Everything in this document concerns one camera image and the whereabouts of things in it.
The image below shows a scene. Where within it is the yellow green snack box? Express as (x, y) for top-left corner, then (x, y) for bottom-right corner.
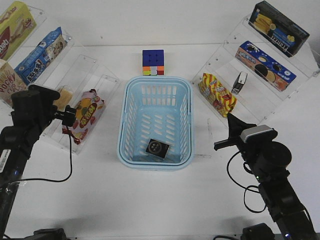
(0, 1), (37, 61)

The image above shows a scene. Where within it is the clear acrylic shelf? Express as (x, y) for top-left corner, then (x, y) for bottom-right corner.
(191, 16), (320, 140)
(0, 4), (121, 156)

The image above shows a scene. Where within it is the bread slice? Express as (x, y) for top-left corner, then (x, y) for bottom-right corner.
(53, 85), (74, 111)

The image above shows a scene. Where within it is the dark Tralizza biscuit box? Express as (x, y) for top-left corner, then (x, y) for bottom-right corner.
(248, 0), (310, 58)

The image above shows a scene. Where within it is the right clear acrylic shelf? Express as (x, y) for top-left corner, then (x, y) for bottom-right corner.
(191, 16), (320, 140)

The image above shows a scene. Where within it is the Pocky snack box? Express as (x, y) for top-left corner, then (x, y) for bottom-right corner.
(0, 59), (27, 107)

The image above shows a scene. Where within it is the left clear acrylic shelf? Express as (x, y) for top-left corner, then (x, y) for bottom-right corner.
(0, 4), (121, 156)

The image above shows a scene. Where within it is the blue cookie bag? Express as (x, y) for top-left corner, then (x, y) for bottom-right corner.
(14, 26), (67, 86)

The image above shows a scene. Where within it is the blue sandwich cookie box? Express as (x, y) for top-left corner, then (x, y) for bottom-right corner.
(235, 40), (297, 92)

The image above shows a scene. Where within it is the red yellow striped snack bag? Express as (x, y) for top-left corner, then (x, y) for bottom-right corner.
(198, 72), (237, 118)

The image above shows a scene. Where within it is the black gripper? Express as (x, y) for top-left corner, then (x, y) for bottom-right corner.
(11, 84), (77, 127)
(213, 112), (273, 153)

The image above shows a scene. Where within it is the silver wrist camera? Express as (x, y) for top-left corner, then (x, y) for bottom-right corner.
(240, 124), (278, 143)

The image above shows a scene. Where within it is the pink strawberry snack bag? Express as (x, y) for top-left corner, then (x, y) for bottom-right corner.
(62, 89), (106, 145)

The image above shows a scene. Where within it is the light blue plastic basket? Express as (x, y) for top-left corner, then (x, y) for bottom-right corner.
(117, 76), (195, 171)

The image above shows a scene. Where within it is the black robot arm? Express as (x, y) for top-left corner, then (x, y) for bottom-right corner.
(214, 113), (319, 240)
(0, 84), (76, 237)

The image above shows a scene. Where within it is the multicolour puzzle cube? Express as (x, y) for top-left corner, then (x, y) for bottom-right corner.
(142, 49), (165, 76)

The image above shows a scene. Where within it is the black tissue pack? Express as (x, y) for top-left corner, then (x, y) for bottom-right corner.
(145, 138), (170, 159)
(231, 71), (248, 95)

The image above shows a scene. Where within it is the black tissue pack on shelf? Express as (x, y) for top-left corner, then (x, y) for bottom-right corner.
(231, 71), (248, 95)

